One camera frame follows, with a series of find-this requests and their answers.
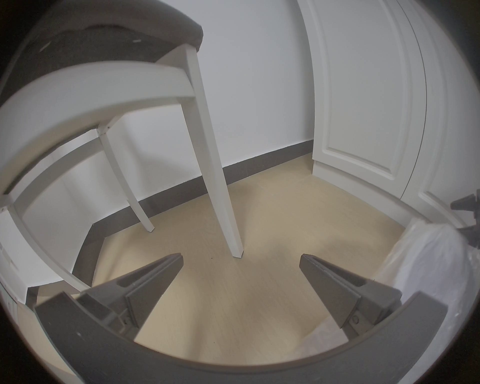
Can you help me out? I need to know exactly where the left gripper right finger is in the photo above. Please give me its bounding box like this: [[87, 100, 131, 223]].
[[299, 253, 403, 331]]

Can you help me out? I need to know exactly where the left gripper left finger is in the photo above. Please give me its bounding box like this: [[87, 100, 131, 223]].
[[76, 253, 185, 336]]

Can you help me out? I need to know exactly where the clear plastic bag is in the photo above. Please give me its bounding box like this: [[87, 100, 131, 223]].
[[300, 217, 476, 355]]

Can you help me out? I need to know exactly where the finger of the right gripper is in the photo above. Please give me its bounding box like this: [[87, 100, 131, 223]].
[[459, 224, 480, 249], [450, 189, 480, 212]]

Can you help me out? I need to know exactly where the grey padded white chair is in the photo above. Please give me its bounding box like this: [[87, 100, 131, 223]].
[[0, 0, 245, 301]]

